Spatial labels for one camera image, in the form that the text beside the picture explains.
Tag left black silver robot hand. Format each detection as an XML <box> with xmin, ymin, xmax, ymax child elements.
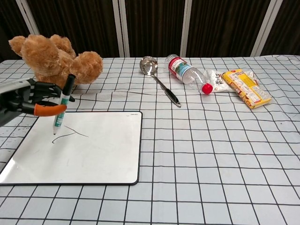
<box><xmin>0</xmin><ymin>78</ymin><xmax>75</xmax><ymax>127</ymax></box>

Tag green white marker pen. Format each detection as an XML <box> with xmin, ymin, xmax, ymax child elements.
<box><xmin>52</xmin><ymin>74</ymin><xmax>76</xmax><ymax>136</ymax></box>

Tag white dry-erase board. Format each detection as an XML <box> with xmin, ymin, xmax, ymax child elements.
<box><xmin>0</xmin><ymin>111</ymin><xmax>143</xmax><ymax>186</ymax></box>

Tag brown plush teddy bear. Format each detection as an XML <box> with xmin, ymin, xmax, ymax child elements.
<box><xmin>8</xmin><ymin>34</ymin><xmax>104</xmax><ymax>91</ymax></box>

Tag clear bottle with red cap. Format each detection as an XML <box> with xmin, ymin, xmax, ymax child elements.
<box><xmin>164</xmin><ymin>54</ymin><xmax>213</xmax><ymax>95</ymax></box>

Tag white crumpled snack bag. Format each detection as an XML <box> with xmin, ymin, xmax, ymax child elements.
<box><xmin>203</xmin><ymin>69</ymin><xmax>260</xmax><ymax>93</ymax></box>

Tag white black grid tablecloth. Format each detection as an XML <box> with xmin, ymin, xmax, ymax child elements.
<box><xmin>0</xmin><ymin>55</ymin><xmax>300</xmax><ymax>225</ymax></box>

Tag yellow snack package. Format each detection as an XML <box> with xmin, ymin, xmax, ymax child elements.
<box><xmin>222</xmin><ymin>69</ymin><xmax>272</xmax><ymax>110</ymax></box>

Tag white metal partition post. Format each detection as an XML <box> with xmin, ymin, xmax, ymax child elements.
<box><xmin>112</xmin><ymin>0</ymin><xmax>131</xmax><ymax>58</ymax></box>
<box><xmin>251</xmin><ymin>0</ymin><xmax>284</xmax><ymax>57</ymax></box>
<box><xmin>180</xmin><ymin>0</ymin><xmax>193</xmax><ymax>58</ymax></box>
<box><xmin>17</xmin><ymin>0</ymin><xmax>40</xmax><ymax>36</ymax></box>

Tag steel ladle with black handle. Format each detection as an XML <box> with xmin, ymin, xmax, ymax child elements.
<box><xmin>140</xmin><ymin>56</ymin><xmax>182</xmax><ymax>108</ymax></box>

